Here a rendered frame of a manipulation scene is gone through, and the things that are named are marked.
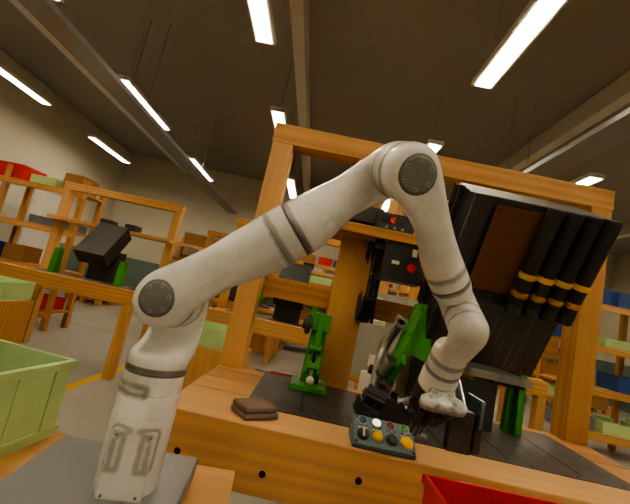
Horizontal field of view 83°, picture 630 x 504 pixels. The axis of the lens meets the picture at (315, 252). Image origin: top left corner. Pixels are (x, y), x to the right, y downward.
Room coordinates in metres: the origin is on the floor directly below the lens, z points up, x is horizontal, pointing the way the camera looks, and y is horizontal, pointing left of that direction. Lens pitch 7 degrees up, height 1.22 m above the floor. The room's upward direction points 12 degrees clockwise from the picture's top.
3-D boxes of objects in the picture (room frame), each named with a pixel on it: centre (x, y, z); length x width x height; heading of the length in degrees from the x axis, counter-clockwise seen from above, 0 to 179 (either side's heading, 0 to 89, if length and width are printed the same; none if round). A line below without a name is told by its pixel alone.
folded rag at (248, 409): (0.95, 0.06, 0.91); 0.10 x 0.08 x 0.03; 127
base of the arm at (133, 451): (0.59, 0.21, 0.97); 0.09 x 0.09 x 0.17; 12
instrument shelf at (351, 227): (1.47, -0.46, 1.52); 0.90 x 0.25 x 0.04; 89
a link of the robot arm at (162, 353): (0.59, 0.21, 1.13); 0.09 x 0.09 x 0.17; 84
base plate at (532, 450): (1.21, -0.45, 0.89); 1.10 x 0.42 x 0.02; 89
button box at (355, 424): (0.92, -0.26, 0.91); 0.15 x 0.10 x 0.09; 89
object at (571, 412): (1.51, -0.46, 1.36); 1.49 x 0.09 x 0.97; 89
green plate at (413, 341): (1.15, -0.38, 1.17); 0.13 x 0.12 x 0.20; 89
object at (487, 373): (1.11, -0.53, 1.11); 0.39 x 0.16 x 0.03; 179
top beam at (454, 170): (1.51, -0.46, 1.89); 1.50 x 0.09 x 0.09; 89
